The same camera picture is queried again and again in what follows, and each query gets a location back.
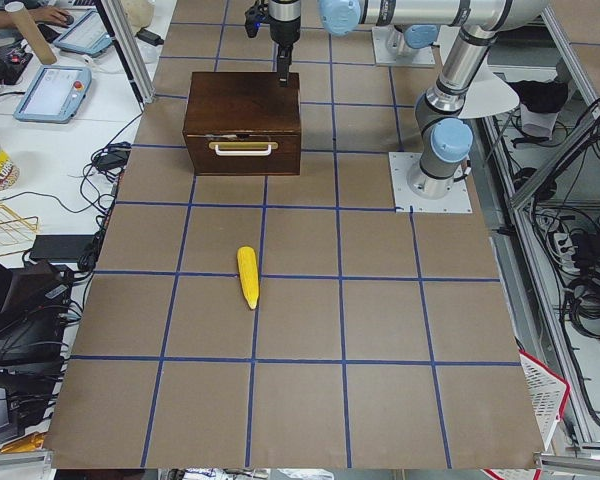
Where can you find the aluminium frame post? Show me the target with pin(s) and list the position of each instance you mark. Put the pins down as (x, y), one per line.
(117, 26)

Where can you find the cardboard tube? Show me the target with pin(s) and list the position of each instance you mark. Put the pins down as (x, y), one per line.
(25, 20)

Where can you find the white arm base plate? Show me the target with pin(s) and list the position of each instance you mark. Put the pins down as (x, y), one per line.
(414, 192)

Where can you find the black power adapter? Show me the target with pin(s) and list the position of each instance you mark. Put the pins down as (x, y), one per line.
(111, 156)

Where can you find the dark brown wooden cabinet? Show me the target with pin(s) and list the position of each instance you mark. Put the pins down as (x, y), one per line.
(222, 103)

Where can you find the gold wire rack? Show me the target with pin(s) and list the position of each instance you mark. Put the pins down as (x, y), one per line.
(17, 233)

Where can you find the black computer equipment stack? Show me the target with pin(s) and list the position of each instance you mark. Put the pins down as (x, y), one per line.
(34, 301)

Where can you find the yellow corn cob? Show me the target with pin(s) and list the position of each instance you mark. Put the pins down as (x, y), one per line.
(248, 274)

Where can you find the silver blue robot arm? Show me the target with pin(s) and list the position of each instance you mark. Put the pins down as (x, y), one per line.
(408, 26)
(447, 140)

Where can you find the white plastic basket red rim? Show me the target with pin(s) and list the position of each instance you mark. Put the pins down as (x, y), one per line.
(549, 393)

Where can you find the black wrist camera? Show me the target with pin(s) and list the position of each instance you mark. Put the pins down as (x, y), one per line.
(253, 20)

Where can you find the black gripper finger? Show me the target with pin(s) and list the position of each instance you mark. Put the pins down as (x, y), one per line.
(284, 61)

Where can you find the blue teach pendant far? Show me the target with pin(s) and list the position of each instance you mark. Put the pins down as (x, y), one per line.
(86, 36)

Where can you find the blue teach pendant near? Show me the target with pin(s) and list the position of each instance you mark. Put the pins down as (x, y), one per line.
(54, 95)

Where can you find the blue teach pendant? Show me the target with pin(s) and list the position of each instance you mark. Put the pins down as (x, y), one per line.
(86, 36)
(54, 95)

